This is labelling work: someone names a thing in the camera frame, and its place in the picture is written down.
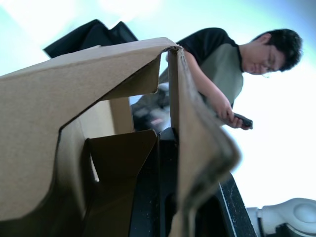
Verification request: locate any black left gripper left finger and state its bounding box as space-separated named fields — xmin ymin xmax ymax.
xmin=129 ymin=127 xmax=179 ymax=237

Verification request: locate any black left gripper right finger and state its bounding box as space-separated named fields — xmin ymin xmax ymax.
xmin=195 ymin=171 xmax=257 ymax=237

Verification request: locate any black handheld phone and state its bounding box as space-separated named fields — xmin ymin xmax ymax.
xmin=232 ymin=112 xmax=254 ymax=130

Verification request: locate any small brown cardboard box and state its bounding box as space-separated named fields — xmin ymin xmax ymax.
xmin=0 ymin=37 xmax=241 ymax=237

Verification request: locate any person's right hand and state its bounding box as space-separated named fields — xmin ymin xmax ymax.
xmin=216 ymin=98 xmax=247 ymax=129

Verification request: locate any dark background equipment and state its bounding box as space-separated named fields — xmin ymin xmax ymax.
xmin=130 ymin=82 xmax=171 ymax=133

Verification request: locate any person in black-green shirt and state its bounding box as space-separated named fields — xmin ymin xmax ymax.
xmin=176 ymin=27 xmax=304 ymax=107

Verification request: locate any black chair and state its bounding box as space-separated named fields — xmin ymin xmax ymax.
xmin=43 ymin=19 xmax=139 ymax=59

